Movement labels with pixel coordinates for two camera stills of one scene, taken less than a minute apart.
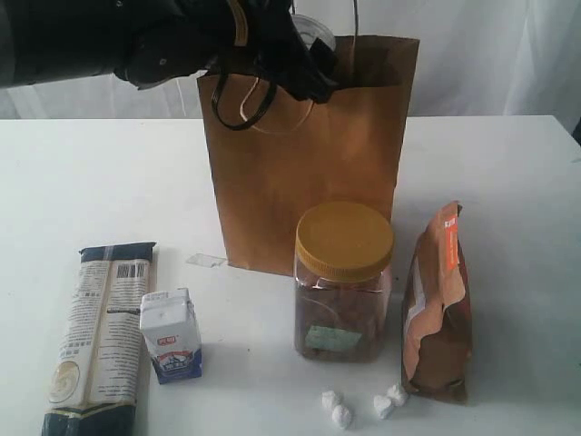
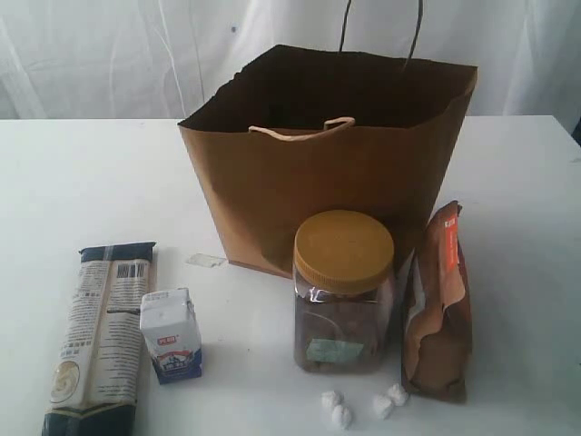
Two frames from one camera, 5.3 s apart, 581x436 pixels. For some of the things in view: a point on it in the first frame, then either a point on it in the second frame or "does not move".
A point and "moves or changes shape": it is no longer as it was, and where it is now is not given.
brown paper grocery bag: x=278 y=156 moves or changes shape
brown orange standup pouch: x=437 y=336 does not move
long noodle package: x=94 y=383 does not move
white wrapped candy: x=398 y=396 does not move
